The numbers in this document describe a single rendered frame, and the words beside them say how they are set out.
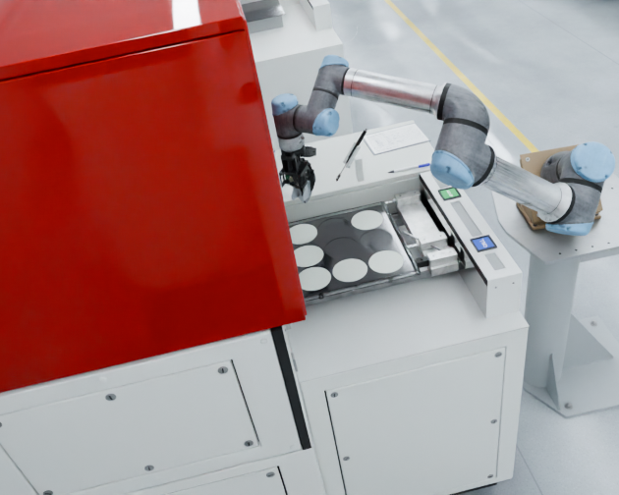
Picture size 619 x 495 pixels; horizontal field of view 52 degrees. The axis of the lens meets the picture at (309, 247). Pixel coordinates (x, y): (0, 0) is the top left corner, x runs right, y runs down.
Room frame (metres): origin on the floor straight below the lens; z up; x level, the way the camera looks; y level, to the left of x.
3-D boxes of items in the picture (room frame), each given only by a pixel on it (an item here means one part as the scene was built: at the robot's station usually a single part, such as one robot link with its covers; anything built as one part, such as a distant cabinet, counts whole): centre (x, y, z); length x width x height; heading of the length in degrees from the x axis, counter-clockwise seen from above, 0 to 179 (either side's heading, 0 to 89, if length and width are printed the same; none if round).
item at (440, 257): (1.36, -0.37, 0.89); 0.08 x 0.03 x 0.03; 94
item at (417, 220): (1.52, -0.36, 0.87); 0.36 x 0.08 x 0.03; 4
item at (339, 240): (1.48, -0.10, 0.90); 0.34 x 0.34 x 0.01; 4
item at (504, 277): (1.44, -0.46, 0.89); 0.55 x 0.09 x 0.14; 4
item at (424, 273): (1.37, -0.16, 0.84); 0.50 x 0.02 x 0.03; 94
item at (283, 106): (1.62, -0.01, 1.29); 0.09 x 0.08 x 0.11; 51
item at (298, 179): (1.62, 0.00, 1.13); 0.09 x 0.08 x 0.12; 153
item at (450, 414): (1.57, -0.19, 0.41); 0.97 x 0.64 x 0.82; 4
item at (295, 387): (1.27, 0.11, 1.02); 0.82 x 0.03 x 0.40; 4
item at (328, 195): (1.87, -0.17, 0.89); 0.62 x 0.35 x 0.14; 94
